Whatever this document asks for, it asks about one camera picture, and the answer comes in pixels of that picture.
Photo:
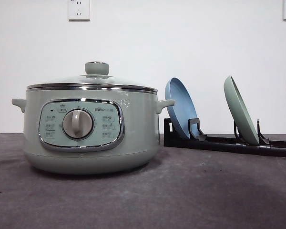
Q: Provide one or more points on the glass steamer lid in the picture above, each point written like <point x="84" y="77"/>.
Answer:
<point x="97" y="78"/>

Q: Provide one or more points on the green plate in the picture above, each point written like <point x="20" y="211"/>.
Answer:
<point x="240" y="111"/>

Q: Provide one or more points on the blue plate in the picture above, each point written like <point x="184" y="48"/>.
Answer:
<point x="184" y="107"/>

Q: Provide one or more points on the green electric steamer pot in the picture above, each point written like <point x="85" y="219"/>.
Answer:
<point x="91" y="131"/>

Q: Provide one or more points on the black plate rack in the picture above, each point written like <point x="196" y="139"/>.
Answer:
<point x="236" y="144"/>

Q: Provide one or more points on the white wall socket left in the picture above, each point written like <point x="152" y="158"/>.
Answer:
<point x="79" y="11"/>

